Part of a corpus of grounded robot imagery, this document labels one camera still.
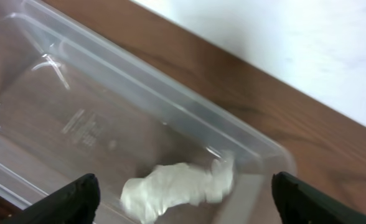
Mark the clear plastic container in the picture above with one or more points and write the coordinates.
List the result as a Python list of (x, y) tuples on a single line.
[(73, 103)]

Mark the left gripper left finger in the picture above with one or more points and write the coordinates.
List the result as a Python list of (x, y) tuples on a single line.
[(75, 203)]

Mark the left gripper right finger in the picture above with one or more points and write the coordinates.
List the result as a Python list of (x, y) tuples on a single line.
[(299, 203)]

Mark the white tissue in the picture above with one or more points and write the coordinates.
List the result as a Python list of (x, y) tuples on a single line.
[(146, 199)]

